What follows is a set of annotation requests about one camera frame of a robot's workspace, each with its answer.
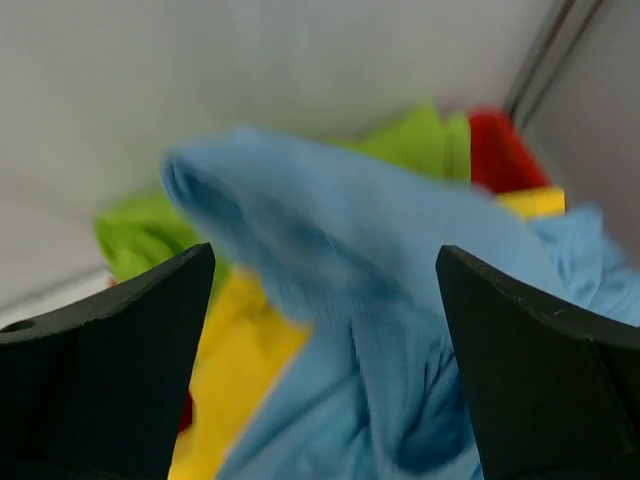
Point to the yellow shorts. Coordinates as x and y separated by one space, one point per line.
235 380

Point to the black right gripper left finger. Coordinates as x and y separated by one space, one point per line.
97 389

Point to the light blue shorts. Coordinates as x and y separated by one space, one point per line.
593 271

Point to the red plastic tray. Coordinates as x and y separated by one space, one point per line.
500 163

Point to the green shorts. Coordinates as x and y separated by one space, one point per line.
143 231

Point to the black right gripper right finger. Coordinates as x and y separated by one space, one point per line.
552 389

